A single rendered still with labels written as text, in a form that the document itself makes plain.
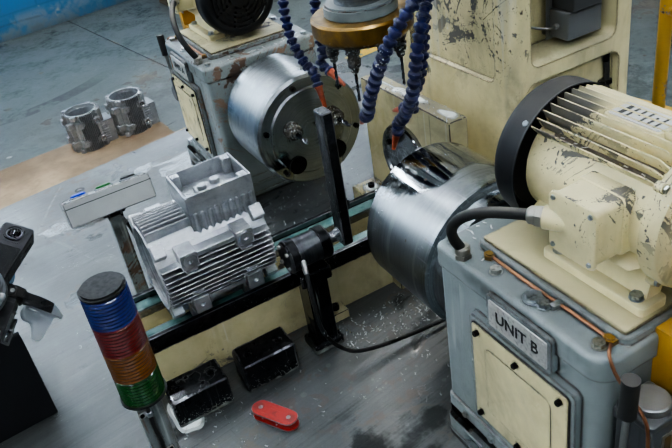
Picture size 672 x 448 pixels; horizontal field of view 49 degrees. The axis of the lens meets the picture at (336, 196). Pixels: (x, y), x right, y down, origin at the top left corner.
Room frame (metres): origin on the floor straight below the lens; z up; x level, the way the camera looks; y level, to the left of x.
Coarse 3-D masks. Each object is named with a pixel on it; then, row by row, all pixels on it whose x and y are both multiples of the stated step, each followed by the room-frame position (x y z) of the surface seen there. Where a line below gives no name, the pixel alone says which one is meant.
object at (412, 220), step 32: (416, 160) 1.02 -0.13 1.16; (448, 160) 1.00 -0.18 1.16; (480, 160) 0.99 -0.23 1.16; (384, 192) 1.00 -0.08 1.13; (416, 192) 0.95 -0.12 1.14; (448, 192) 0.92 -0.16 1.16; (480, 192) 0.90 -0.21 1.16; (384, 224) 0.96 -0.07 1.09; (416, 224) 0.91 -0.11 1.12; (384, 256) 0.96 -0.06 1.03; (416, 256) 0.88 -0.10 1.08; (416, 288) 0.88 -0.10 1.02
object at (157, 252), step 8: (248, 208) 1.08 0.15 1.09; (256, 208) 1.08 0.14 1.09; (128, 216) 1.12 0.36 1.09; (256, 216) 1.07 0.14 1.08; (152, 248) 1.01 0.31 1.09; (160, 248) 1.01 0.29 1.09; (152, 256) 1.00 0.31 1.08; (160, 256) 1.00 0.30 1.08; (264, 272) 1.08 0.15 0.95; (272, 272) 1.07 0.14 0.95; (176, 312) 1.00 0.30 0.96; (184, 312) 1.00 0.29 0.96
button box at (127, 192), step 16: (144, 176) 1.29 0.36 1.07; (96, 192) 1.26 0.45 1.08; (112, 192) 1.26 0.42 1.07; (128, 192) 1.27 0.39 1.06; (144, 192) 1.28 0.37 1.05; (64, 208) 1.23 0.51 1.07; (80, 208) 1.23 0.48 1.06; (96, 208) 1.24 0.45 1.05; (112, 208) 1.25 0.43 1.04; (80, 224) 1.22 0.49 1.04
